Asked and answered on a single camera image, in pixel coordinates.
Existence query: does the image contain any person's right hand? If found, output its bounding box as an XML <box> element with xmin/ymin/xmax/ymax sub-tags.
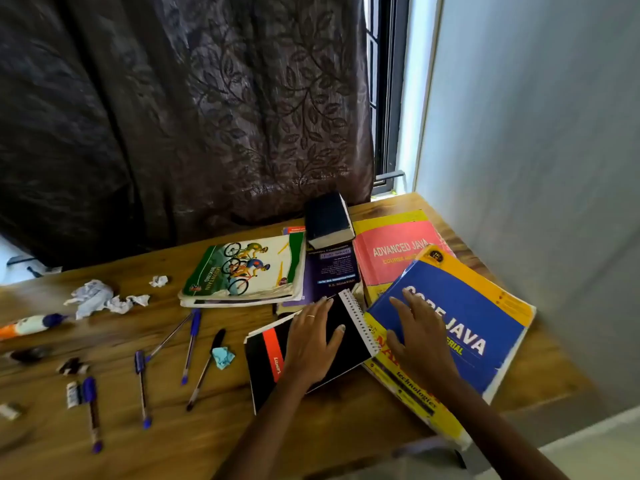
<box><xmin>385</xmin><ymin>288</ymin><xmax>459</xmax><ymax>393</ymax></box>

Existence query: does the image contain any person's left hand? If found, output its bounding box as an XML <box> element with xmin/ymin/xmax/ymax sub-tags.
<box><xmin>282</xmin><ymin>297</ymin><xmax>347</xmax><ymax>391</ymax></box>

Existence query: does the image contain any black spiral notebook red label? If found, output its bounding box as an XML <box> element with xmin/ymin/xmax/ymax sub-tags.
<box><xmin>243</xmin><ymin>288</ymin><xmax>382</xmax><ymax>417</ymax></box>

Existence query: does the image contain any purple yellow thick book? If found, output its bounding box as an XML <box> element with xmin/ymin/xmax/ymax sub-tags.
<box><xmin>275</xmin><ymin>225</ymin><xmax>362</xmax><ymax>315</ymax></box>

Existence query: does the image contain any blue yellow thick book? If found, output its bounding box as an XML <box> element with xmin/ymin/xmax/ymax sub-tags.
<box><xmin>361</xmin><ymin>244</ymin><xmax>537</xmax><ymax>451</ymax></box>

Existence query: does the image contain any teal paper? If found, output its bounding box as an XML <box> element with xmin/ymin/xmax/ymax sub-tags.
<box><xmin>211</xmin><ymin>346</ymin><xmax>236</xmax><ymax>371</ymax></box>

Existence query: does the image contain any white purple notebook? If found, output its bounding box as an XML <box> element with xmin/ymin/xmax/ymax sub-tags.
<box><xmin>178</xmin><ymin>234</ymin><xmax>307</xmax><ymax>309</ymax></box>

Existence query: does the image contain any red yellow thick book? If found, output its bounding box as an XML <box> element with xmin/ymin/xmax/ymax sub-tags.
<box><xmin>351</xmin><ymin>209</ymin><xmax>457</xmax><ymax>307</ymax></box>

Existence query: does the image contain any black capped ballpoint pen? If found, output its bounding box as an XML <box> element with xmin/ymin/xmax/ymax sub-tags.
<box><xmin>185</xmin><ymin>328</ymin><xmax>227</xmax><ymax>413</ymax></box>

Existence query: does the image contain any small dark blue book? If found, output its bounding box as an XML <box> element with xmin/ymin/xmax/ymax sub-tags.
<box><xmin>303</xmin><ymin>192</ymin><xmax>357</xmax><ymax>250</ymax></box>

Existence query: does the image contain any twisted white paper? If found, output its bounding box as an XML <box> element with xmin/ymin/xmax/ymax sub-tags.
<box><xmin>105</xmin><ymin>293</ymin><xmax>151</xmax><ymax>315</ymax></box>

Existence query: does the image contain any large white paper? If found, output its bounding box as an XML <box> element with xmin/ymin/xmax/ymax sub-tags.
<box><xmin>63</xmin><ymin>279</ymin><xmax>115</xmax><ymax>321</ymax></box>

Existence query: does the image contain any small black white object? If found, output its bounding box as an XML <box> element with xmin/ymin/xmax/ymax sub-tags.
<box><xmin>55</xmin><ymin>357</ymin><xmax>91</xmax><ymax>377</ymax></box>

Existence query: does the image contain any black lighter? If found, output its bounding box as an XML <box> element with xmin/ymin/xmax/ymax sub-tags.
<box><xmin>7</xmin><ymin>346</ymin><xmax>53</xmax><ymax>365</ymax></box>

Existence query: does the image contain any orange white glue bottle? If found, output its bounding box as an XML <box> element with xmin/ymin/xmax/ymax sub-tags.
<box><xmin>0</xmin><ymin>313</ymin><xmax>69</xmax><ymax>341</ymax></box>

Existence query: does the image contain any person's right forearm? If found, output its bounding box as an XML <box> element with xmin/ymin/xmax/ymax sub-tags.
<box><xmin>432</xmin><ymin>372</ymin><xmax>571</xmax><ymax>480</ymax></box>

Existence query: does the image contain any person's left forearm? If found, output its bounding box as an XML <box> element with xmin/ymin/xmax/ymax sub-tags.
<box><xmin>212</xmin><ymin>374</ymin><xmax>321</xmax><ymax>480</ymax></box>

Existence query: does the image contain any dark brown leaf-patterned curtain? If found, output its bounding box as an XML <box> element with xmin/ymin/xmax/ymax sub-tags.
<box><xmin>0</xmin><ymin>0</ymin><xmax>376</xmax><ymax>271</ymax></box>

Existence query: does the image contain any black window frame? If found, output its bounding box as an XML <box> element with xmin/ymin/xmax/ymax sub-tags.
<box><xmin>363</xmin><ymin>0</ymin><xmax>412</xmax><ymax>195</ymax></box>

